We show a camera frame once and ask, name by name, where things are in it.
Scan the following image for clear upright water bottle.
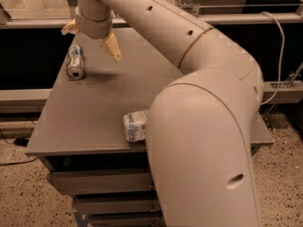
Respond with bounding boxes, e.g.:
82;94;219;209
176;0;194;14

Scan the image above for lying white labelled bottle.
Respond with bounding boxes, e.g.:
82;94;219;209
122;110;148;143

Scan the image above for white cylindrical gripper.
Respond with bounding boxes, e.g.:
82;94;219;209
61;8;121;62

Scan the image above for white cable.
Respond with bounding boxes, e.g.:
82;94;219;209
259;10;286;106

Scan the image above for black floor cable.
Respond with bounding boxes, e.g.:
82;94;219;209
0;128;39;166

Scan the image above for grey drawer cabinet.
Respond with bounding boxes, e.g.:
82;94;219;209
25;25;275;227

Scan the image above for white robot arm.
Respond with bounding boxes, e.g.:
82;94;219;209
75;0;264;227

